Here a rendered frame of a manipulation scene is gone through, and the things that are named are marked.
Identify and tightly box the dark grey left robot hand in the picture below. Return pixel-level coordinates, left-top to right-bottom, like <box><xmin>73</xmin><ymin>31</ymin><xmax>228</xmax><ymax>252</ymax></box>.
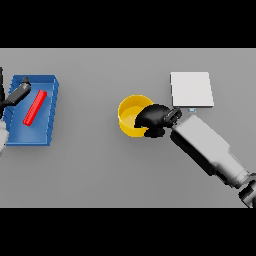
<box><xmin>0</xmin><ymin>66</ymin><xmax>32</xmax><ymax>120</ymax></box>

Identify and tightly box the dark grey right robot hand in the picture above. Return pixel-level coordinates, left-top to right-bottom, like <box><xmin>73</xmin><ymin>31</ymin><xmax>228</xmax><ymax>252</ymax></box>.
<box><xmin>133</xmin><ymin>103</ymin><xmax>183</xmax><ymax>139</ymax></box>

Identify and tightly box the yellow bowl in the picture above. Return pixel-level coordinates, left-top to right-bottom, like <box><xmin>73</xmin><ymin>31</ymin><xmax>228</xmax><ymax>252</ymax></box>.
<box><xmin>117</xmin><ymin>94</ymin><xmax>155</xmax><ymax>138</ymax></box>

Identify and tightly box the pale square metallic scale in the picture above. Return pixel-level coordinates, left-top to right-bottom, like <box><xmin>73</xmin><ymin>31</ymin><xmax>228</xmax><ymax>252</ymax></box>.
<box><xmin>169</xmin><ymin>71</ymin><xmax>215</xmax><ymax>114</ymax></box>

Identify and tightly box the blue plastic tray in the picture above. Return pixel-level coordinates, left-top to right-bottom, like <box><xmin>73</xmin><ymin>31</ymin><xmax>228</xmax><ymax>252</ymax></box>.
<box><xmin>3</xmin><ymin>74</ymin><xmax>60</xmax><ymax>147</ymax></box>

